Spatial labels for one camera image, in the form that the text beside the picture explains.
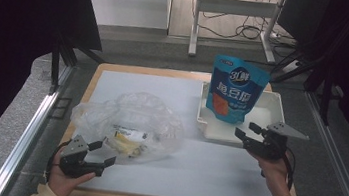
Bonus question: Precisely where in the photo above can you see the person's right hand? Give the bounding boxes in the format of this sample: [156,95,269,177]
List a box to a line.
[250,147,299,196]

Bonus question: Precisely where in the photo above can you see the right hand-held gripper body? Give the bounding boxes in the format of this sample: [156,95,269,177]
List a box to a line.
[243,117,312,166]

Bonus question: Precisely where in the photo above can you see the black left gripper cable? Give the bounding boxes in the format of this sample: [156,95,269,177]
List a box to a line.
[44,136,74,182]

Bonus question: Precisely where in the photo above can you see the blue snack pouch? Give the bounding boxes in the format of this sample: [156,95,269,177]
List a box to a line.
[203,52,274,129]

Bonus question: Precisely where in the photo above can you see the pale blue table mat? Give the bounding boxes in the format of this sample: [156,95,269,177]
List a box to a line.
[75,67,289,196]

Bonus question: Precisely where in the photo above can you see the person's left hand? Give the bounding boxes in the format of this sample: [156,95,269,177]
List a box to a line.
[45,147,99,196]

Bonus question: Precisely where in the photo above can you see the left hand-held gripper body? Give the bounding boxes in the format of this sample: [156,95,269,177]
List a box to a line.
[56,132,109,183]

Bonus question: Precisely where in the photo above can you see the clear plastic bag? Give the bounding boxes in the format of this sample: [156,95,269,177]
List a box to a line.
[64,83,191,173]

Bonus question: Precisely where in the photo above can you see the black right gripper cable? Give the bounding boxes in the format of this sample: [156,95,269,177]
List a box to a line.
[259,146,300,196]

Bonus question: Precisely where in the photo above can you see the white desk frame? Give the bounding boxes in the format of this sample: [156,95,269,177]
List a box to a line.
[186,0,284,67]

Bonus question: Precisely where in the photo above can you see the black metal stand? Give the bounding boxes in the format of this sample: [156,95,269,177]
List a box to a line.
[267,46,341,127]
[45,31,108,98]

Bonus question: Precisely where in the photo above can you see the yellow white packet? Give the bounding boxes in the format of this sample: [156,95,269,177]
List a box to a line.
[109,126,152,161]

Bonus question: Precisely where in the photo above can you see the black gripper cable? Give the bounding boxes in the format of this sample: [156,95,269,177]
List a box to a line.
[44,136,74,182]
[259,146,300,196]

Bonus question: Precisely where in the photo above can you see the tangled black floor cables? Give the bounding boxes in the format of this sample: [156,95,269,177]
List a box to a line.
[198,0,278,45]

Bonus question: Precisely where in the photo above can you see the white plastic tray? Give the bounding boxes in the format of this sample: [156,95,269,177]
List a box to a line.
[193,80,290,153]

